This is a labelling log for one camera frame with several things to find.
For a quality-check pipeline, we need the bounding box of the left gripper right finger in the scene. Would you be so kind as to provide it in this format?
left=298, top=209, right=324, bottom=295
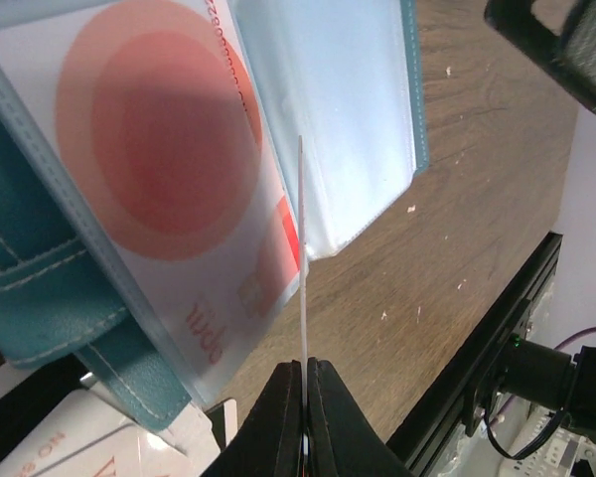
left=306, top=358, right=411, bottom=476

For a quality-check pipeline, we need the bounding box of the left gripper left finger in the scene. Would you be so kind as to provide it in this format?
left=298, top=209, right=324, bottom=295
left=204, top=361, right=302, bottom=477

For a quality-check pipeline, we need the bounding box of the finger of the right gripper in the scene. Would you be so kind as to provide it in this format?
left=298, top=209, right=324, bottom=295
left=484, top=1, right=596, bottom=115

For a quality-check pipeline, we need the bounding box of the white magnetic stripe card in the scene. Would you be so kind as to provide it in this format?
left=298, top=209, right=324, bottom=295
left=298, top=135, right=309, bottom=458

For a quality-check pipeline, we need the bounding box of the teal card holder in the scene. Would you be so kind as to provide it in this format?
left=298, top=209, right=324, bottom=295
left=0, top=1, right=428, bottom=431

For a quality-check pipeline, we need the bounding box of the white card red circle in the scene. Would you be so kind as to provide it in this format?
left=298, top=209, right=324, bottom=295
left=0, top=1, right=299, bottom=387

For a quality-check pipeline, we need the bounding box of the large white card pile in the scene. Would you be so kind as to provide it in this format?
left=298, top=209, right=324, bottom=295
left=0, top=390, right=237, bottom=476

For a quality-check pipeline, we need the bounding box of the black aluminium frame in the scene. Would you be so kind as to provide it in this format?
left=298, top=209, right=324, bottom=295
left=386, top=233, right=562, bottom=476

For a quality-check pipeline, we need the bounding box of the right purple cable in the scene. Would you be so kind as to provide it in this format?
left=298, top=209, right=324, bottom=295
left=496, top=325, right=596, bottom=418

